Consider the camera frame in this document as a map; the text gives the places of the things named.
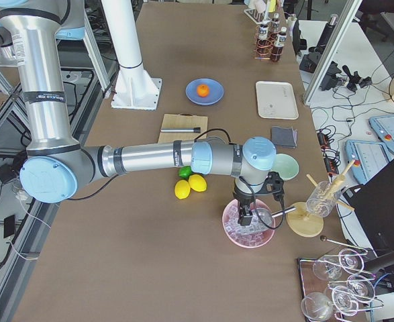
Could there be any clear glass mug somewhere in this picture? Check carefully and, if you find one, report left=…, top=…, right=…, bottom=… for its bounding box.
left=306, top=181, right=342, bottom=217

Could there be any green lime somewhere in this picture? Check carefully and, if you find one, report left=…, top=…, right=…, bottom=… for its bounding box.
left=178, top=166, right=193, bottom=180

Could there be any orange fruit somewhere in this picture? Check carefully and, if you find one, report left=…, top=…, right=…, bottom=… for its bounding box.
left=196, top=84, right=210, bottom=97

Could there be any dark tea bottle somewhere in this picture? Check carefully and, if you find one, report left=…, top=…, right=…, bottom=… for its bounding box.
left=269, top=13, right=280, bottom=39
left=270, top=27, right=287, bottom=62
left=256, top=20, right=269, bottom=54

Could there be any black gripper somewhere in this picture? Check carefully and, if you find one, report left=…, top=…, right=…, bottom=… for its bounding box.
left=233, top=172, right=284, bottom=226

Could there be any wooden cup tree stand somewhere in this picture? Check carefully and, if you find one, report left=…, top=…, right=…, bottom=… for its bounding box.
left=286, top=160, right=354, bottom=237

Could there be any yellow lemon far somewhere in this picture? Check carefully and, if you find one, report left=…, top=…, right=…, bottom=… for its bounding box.
left=188, top=174, right=207, bottom=192

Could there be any green bowl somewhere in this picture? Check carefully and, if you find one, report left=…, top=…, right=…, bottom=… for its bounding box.
left=271, top=154, right=299, bottom=180

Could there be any pink ice bowl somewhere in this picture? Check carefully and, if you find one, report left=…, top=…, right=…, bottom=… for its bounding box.
left=222, top=199, right=275, bottom=248

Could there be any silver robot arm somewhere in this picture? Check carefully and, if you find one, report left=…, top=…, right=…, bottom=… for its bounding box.
left=0, top=1, right=284, bottom=226

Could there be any yellow lemon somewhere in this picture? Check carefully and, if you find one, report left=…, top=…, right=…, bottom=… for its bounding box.
left=188, top=174, right=207, bottom=192
left=174, top=180, right=191, bottom=200

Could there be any yellow lemon near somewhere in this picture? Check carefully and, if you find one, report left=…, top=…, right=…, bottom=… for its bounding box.
left=174, top=180, right=191, bottom=200

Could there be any wine glass rack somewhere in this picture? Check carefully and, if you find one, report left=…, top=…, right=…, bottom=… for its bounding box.
left=297, top=246, right=384, bottom=321

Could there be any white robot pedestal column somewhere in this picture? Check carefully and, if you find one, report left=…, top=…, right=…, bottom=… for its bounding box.
left=102, top=0, right=162, bottom=111

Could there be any metal ice scoop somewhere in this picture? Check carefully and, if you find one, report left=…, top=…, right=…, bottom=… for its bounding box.
left=251, top=207, right=295, bottom=232

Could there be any copper wire bottle rack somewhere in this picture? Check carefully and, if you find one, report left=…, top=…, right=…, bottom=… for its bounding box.
left=254, top=23, right=287, bottom=62

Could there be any wooden cutting board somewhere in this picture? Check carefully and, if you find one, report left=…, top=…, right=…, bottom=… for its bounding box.
left=158, top=114, right=208, bottom=143

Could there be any cream rabbit tray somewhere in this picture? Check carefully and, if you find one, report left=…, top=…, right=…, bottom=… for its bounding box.
left=256, top=81, right=299, bottom=120

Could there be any teach pendant near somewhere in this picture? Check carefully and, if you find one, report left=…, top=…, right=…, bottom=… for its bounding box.
left=345, top=140, right=393, bottom=184

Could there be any grey folded cloth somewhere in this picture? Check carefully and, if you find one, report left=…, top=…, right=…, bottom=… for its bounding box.
left=271, top=126, right=297, bottom=148

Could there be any blue plate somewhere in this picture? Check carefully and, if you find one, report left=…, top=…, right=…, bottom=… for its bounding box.
left=185, top=78, right=224, bottom=105

